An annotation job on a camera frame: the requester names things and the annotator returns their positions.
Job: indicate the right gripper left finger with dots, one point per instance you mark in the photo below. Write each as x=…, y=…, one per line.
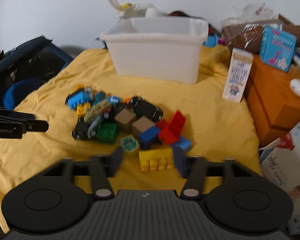
x=102, y=167

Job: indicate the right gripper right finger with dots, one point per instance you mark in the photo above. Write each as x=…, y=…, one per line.
x=193, y=169

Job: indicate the yellow duplo brick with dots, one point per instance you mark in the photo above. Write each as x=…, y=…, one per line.
x=156, y=160

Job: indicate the red duplo brick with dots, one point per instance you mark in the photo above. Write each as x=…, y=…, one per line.
x=172, y=130

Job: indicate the white egg shaped object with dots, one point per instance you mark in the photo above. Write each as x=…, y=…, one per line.
x=295, y=87

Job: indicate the green duplo brick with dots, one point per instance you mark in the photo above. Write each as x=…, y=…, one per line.
x=107, y=133

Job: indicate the teal round token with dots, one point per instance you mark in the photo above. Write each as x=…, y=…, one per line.
x=130, y=144

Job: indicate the small black toy car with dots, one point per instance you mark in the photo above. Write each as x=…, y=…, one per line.
x=80, y=131

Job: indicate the yellow cloth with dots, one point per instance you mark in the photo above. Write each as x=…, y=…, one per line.
x=216, y=127

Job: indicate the brown wooden cube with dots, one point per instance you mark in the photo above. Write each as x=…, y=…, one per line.
x=140, y=126
x=124, y=119

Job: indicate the dark blue bag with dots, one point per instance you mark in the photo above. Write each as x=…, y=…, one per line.
x=27, y=67

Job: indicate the light blue duplo brick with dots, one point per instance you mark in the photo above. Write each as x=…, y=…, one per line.
x=78, y=97

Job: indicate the orange box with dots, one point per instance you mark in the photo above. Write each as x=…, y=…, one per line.
x=274, y=107

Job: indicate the white milk carton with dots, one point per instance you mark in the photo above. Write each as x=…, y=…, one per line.
x=238, y=73

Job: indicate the translucent white plastic bin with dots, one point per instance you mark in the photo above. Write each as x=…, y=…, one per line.
x=163, y=48

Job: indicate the blue dinosaur box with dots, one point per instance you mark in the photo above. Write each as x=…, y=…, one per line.
x=277, y=48

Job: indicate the clear plastic bag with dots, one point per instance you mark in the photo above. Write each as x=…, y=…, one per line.
x=245, y=13

